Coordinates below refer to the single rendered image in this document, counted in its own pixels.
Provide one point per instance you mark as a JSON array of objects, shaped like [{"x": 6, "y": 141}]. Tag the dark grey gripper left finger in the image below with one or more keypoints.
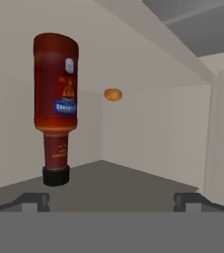
[{"x": 33, "y": 201}]

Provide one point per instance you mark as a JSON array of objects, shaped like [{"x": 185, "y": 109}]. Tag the red condiment bottle black cap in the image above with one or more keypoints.
[{"x": 55, "y": 99}]

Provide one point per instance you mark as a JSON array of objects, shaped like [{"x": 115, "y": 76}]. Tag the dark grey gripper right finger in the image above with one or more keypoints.
[{"x": 189, "y": 200}]

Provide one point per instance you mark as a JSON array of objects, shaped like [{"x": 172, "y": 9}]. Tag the beige cabinet door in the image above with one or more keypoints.
[{"x": 222, "y": 131}]

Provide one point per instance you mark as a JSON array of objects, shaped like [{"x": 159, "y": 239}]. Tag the small orange round food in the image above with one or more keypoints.
[{"x": 113, "y": 95}]

